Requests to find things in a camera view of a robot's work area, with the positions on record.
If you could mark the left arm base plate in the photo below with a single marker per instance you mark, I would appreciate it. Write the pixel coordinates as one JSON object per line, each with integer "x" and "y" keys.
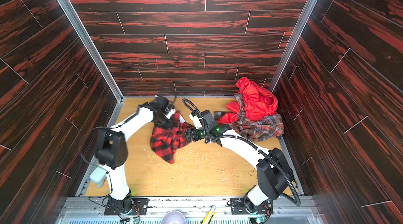
{"x": 133, "y": 206}

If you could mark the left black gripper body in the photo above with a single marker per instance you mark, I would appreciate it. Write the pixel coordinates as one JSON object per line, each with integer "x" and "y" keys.
{"x": 167, "y": 119}

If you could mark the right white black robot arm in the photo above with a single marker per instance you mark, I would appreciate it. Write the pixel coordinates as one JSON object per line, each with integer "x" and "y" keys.
{"x": 274, "y": 174}

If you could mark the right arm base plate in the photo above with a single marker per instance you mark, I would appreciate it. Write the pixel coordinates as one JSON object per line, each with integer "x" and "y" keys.
{"x": 240, "y": 206}

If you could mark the yellow handled tool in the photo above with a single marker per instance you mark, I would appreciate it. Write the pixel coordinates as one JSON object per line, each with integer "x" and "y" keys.
{"x": 209, "y": 215}

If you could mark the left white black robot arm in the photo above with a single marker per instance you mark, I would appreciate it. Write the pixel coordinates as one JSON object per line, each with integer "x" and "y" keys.
{"x": 111, "y": 150}

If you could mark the grey round bowl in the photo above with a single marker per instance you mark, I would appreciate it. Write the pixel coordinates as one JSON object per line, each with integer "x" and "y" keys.
{"x": 174, "y": 217}

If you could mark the red black checkered cloth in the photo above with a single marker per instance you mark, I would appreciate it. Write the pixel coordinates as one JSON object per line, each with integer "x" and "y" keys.
{"x": 164, "y": 143}

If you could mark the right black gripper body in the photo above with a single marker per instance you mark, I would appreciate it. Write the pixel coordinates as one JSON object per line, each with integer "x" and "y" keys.
{"x": 189, "y": 134}

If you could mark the mint green case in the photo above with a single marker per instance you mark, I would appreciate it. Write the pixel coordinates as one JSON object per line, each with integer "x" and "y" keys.
{"x": 99, "y": 176}

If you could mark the grey red plaid shirt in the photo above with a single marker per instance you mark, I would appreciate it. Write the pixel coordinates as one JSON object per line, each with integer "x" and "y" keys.
{"x": 270, "y": 126}

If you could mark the red jacket cloth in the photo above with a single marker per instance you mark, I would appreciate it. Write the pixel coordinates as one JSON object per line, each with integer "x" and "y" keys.
{"x": 251, "y": 98}

